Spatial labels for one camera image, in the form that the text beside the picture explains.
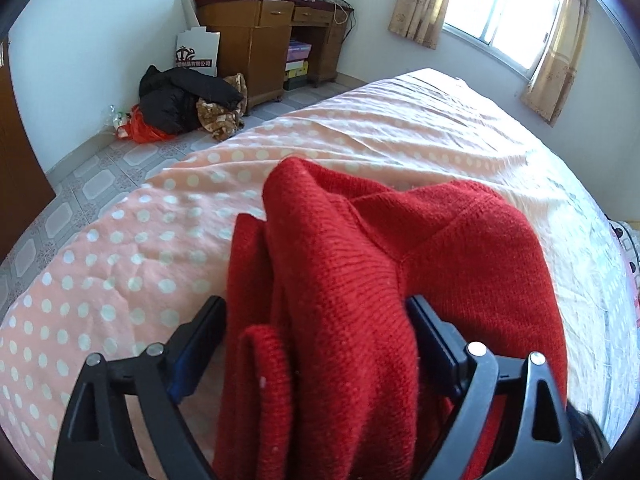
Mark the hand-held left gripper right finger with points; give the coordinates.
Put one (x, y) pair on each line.
(440, 355)

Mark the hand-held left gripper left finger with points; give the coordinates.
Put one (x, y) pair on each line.
(192, 360)

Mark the red knitted sweater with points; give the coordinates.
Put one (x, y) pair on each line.
(350, 260)

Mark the bed with pink dotted sheet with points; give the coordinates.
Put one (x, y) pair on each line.
(125, 240)

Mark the grey patterned pillow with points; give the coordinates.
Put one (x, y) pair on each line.
(627, 245)

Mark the red plastic bag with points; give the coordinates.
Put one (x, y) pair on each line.
(142, 130)

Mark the brown patterned cloth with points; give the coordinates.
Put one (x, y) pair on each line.
(220, 115)

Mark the clear plastic bottle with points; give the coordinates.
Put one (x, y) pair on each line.
(114, 119)

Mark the black jacket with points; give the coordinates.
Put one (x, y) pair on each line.
(175, 97)

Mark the brown wooden door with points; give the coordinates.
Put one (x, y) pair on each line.
(20, 160)

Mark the green shoe box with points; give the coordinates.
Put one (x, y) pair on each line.
(295, 80)

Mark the white paper bag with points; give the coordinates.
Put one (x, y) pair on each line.
(197, 50)

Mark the yellow shoe box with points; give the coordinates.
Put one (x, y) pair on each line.
(296, 66)

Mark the long beige curtain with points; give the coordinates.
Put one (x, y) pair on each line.
(557, 60)

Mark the brown wooden desk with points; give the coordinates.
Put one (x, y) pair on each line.
(260, 45)

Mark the purple box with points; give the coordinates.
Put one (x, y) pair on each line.
(299, 51)

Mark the white board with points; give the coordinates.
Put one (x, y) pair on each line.
(190, 12)

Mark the short beige curtain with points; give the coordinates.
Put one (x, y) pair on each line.
(420, 5)

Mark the window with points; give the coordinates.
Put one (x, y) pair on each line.
(505, 10)

